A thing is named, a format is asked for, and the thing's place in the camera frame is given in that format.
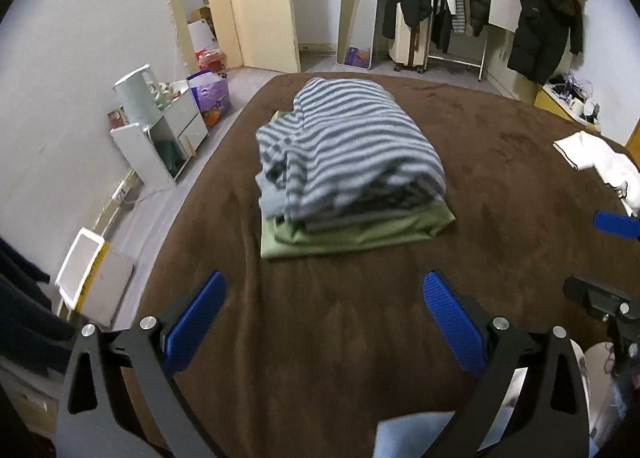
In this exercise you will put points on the striped hanging garment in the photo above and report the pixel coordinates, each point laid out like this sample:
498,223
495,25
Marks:
459,13

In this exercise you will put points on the white box yellow side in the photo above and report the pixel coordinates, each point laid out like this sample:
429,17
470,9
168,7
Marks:
82,263

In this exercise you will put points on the green folded cloth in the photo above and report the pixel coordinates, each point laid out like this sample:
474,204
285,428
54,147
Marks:
350,238

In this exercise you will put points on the black jacket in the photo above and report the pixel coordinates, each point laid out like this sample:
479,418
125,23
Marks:
407,3

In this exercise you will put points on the white clothes rack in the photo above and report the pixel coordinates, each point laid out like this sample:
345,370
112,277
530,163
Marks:
480,53

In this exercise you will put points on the red bag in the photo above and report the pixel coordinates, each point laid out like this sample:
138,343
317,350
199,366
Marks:
212,61

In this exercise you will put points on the cream wardrobe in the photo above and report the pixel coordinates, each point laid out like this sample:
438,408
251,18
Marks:
255,3

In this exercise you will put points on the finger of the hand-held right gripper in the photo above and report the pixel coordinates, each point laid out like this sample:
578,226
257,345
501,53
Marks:
590,293
617,224

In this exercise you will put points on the white cabinet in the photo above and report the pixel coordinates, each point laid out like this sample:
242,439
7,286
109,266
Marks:
160,148

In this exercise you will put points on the black hanging coat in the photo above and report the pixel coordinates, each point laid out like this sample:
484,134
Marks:
542,33

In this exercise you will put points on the black hanging garment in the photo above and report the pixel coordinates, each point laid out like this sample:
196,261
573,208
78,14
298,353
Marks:
440,23

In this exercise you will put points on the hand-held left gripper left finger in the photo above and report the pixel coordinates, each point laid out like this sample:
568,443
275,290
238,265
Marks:
192,323

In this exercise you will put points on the purple bag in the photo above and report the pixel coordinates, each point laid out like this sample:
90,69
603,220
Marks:
212,93

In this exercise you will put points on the white mug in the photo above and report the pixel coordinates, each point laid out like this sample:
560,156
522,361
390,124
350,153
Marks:
577,106

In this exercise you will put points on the pale green appliance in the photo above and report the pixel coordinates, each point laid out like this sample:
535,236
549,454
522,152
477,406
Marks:
135,93

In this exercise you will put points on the beige suitcase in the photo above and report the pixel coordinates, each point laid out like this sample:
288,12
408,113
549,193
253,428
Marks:
412,43

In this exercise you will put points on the standing mirror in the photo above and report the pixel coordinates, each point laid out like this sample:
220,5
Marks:
357,13

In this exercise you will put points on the white garment black trim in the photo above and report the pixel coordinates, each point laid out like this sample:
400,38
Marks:
595,158

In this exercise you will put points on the grey striped hoodie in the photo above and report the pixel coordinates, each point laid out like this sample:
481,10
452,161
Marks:
350,148

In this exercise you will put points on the yellow nightstand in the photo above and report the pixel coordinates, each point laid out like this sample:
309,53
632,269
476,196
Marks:
555,106

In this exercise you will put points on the white cardboard box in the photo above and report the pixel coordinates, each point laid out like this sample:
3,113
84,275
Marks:
202,36

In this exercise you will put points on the dark cloth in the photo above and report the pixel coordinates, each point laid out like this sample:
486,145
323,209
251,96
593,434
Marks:
25,308

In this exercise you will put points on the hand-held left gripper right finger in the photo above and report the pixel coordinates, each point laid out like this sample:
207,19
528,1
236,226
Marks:
455,323

